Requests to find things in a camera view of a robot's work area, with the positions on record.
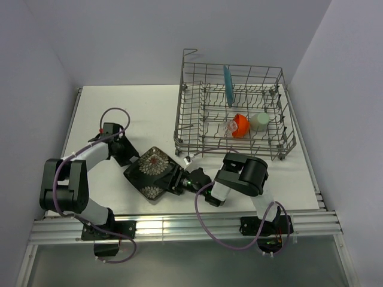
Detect grey wire dish rack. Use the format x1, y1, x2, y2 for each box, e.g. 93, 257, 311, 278
174, 48, 297, 160

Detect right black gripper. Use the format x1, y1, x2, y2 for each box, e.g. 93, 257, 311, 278
154, 163, 206, 196

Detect light green cup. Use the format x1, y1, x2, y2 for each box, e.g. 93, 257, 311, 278
249, 112, 270, 132

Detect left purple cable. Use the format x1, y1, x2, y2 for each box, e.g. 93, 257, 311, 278
52, 107, 131, 218

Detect clear drinking glass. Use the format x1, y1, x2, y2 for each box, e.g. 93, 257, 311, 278
218, 120, 238, 138

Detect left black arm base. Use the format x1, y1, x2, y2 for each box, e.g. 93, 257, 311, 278
80, 220, 136, 262

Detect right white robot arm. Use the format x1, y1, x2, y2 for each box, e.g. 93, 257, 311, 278
175, 152, 281, 233

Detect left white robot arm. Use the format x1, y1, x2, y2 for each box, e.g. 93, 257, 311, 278
39, 123, 139, 239

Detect orange plastic bowl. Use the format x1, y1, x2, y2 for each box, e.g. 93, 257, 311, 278
232, 114, 250, 138

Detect teal scalloped plate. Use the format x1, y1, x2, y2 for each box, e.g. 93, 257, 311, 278
223, 65, 234, 108

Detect aluminium mounting rail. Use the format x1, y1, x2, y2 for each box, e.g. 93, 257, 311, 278
28, 200, 343, 245

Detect black floral square plate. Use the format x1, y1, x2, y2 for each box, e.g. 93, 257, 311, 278
123, 146, 179, 202

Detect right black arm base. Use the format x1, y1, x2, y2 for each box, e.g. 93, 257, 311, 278
239, 215, 294, 237

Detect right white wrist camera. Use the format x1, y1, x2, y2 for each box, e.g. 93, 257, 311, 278
183, 154, 196, 169

